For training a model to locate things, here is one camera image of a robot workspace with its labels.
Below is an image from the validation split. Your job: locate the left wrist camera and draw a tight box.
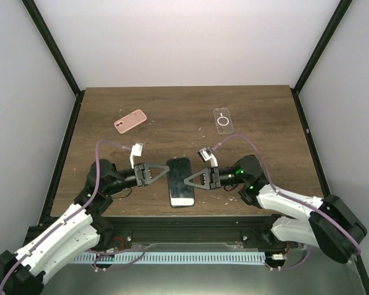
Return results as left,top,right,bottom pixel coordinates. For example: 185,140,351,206
129,143,144,168

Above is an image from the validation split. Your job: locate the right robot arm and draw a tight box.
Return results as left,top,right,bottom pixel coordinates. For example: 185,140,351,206
184,155,367,264

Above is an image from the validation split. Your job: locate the left black frame post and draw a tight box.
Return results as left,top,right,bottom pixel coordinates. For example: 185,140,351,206
20,0,81,95

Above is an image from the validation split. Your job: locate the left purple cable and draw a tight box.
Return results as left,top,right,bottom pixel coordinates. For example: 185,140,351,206
0,138,133,295

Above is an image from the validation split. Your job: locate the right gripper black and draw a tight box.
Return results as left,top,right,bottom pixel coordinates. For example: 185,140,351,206
183,167,246,191

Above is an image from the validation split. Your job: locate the purple cable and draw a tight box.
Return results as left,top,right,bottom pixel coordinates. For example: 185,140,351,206
212,134,362,271
0,138,133,295

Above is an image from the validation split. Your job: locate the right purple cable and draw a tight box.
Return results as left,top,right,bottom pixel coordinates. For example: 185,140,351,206
212,134,362,271

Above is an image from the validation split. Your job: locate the right black frame post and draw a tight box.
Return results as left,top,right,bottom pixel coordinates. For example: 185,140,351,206
293,0,354,93

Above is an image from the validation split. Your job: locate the black aluminium front rail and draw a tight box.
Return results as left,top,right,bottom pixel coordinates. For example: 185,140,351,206
103,215,285,249

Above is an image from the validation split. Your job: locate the light blue cable duct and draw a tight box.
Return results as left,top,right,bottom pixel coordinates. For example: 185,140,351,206
73,251,266,265

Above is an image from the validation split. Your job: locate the black phone case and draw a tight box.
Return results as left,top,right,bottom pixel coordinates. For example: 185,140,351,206
165,157,195,208

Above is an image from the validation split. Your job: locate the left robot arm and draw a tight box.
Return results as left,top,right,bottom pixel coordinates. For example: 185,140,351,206
0,159,170,294

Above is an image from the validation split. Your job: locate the clear magsafe phone case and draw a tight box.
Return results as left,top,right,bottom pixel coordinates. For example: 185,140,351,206
213,108,234,135

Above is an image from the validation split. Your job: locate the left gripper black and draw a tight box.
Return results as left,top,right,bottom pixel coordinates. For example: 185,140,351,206
105,163,170,193

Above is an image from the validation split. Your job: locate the black frame post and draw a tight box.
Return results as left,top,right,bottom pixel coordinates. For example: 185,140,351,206
20,0,81,95
293,0,354,93

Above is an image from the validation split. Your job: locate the pink phone case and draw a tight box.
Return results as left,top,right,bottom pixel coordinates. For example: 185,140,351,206
114,109,147,134

